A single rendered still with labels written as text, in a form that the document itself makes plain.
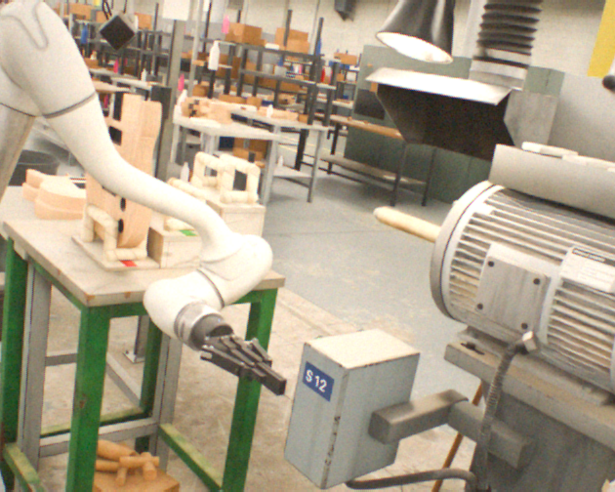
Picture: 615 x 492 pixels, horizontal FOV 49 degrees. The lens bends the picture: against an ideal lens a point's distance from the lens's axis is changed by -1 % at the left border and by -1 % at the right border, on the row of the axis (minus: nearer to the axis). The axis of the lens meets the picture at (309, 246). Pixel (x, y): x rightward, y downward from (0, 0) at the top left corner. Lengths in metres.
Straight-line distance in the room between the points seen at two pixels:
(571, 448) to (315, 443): 0.36
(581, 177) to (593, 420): 0.33
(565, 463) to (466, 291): 0.29
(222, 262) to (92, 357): 0.44
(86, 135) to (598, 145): 0.86
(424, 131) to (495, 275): 0.54
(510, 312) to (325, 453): 0.33
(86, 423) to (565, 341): 1.17
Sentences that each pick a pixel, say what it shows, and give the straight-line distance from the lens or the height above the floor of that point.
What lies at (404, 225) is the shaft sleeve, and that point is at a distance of 1.28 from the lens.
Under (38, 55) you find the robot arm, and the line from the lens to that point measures 1.22.
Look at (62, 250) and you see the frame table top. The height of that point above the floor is 0.93.
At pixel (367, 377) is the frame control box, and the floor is 1.10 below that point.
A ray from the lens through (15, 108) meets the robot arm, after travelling 1.39.
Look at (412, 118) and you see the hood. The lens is 1.44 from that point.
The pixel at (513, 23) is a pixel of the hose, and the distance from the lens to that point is 1.26.
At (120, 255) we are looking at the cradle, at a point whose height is 0.96.
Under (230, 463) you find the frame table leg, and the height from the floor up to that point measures 0.33.
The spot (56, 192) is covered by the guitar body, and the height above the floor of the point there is 0.99.
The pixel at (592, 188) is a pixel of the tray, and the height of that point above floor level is 1.41.
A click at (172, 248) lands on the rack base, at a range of 1.81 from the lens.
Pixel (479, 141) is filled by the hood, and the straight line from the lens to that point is 1.39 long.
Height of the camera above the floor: 1.50
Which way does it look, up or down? 15 degrees down
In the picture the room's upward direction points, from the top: 10 degrees clockwise
